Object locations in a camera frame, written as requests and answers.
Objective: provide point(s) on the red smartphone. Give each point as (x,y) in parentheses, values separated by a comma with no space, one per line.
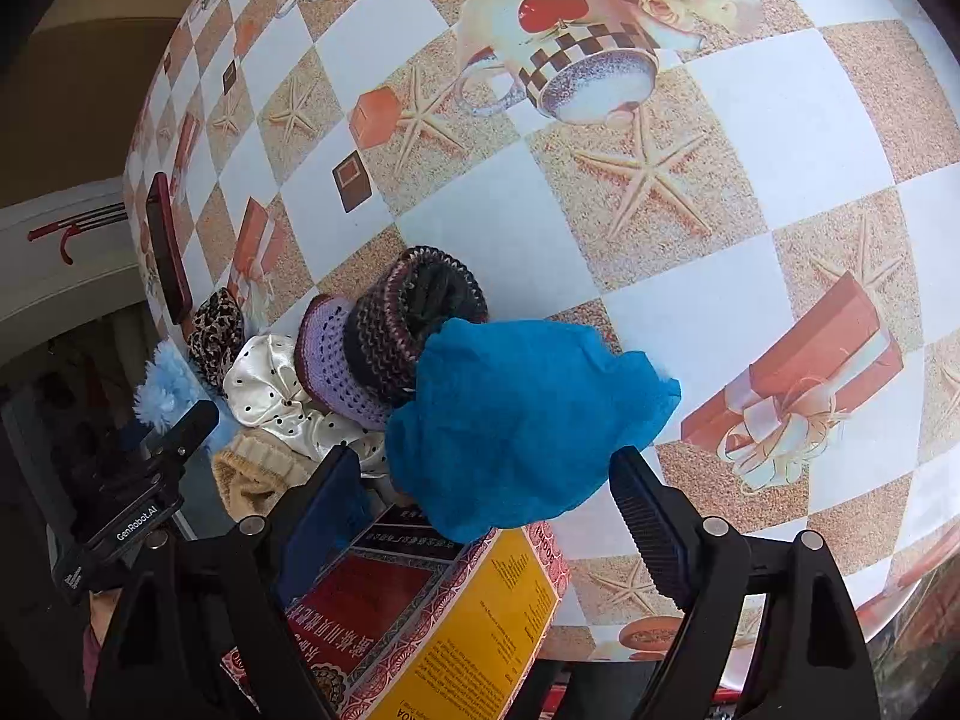
(169,255)

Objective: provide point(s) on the purple knitted hat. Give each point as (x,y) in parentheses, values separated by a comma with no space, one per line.
(322,360)

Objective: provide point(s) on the red and yellow carton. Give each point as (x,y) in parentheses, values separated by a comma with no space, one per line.
(465,615)

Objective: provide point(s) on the printed checkered tablecloth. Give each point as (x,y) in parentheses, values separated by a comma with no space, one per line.
(750,165)

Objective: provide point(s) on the leopard print scrunchie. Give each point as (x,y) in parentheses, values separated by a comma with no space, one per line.
(214,334)

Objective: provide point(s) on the dark striped knitted hat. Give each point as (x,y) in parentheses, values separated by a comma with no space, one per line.
(390,330)

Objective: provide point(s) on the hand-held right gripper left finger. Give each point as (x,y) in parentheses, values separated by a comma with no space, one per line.
(330,517)

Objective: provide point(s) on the white polka dot satin scrunchie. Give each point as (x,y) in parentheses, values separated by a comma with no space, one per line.
(262,382)

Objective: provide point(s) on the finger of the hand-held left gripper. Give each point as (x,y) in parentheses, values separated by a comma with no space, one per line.
(187,427)

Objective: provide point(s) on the blue crinkled cloth cap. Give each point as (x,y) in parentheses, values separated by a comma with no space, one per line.
(517,420)

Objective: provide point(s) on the light blue fluffy cloth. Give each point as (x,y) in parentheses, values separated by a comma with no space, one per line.
(161,390)

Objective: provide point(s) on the beige knitted sock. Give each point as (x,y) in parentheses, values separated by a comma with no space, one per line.
(255,469)

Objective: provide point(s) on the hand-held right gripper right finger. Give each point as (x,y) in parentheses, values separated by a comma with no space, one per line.
(652,525)

